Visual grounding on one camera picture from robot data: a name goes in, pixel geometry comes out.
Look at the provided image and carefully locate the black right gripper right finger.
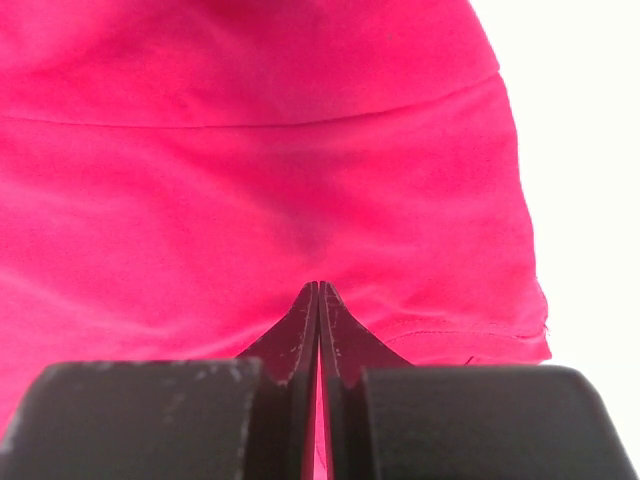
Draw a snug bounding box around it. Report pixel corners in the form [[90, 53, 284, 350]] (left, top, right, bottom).
[[318, 282, 636, 480]]

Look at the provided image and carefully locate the pink t shirt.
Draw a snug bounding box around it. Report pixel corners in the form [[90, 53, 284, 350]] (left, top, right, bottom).
[[0, 0, 554, 480]]

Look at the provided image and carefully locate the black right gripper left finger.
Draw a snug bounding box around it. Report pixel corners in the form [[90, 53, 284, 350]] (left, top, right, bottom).
[[1, 282, 319, 479]]

